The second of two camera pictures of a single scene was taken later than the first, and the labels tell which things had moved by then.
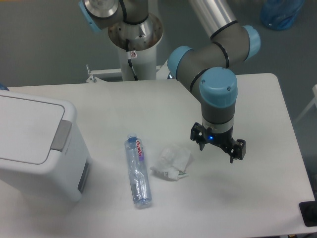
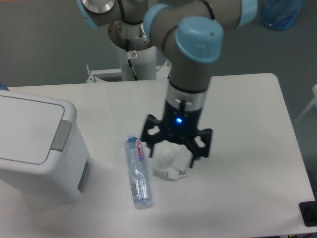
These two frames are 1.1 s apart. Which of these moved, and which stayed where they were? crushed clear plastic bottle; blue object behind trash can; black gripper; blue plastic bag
Moved: black gripper
Stayed: crushed clear plastic bottle; blue plastic bag; blue object behind trash can
